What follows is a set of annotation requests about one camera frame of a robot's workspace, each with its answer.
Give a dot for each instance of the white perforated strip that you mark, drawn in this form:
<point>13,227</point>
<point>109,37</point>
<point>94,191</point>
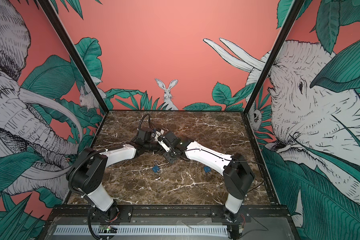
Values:
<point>149,230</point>

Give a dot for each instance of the small circuit board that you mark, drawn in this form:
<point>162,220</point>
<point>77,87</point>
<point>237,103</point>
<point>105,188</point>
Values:
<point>108,230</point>

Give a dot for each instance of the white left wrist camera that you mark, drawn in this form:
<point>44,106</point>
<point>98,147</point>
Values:
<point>157,133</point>

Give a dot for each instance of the blue padlock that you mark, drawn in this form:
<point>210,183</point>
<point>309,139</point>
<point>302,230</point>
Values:
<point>156,168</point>
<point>207,169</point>

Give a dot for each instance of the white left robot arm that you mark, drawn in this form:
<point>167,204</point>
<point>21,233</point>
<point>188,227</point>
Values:
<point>86,174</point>

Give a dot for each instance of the black right corner post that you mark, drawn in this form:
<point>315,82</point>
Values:
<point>286,27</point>

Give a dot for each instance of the black left corner post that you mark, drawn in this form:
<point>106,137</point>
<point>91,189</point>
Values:
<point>55,21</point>

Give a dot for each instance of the black corner post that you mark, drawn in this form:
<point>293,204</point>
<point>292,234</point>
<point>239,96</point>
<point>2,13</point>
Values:
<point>286,27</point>
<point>55,21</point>

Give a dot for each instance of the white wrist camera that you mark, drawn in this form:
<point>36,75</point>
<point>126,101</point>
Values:
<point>157,133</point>
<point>165,145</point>

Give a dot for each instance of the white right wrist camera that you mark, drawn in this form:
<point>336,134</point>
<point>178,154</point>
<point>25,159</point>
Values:
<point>165,145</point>

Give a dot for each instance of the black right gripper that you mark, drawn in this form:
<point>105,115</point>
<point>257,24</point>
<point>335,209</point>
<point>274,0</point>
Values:
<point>169,158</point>

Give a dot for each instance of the black front mounting rail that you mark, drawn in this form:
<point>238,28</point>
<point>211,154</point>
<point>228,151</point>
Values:
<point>126,212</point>

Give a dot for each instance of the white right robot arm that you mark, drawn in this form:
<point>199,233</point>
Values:
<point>238,175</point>

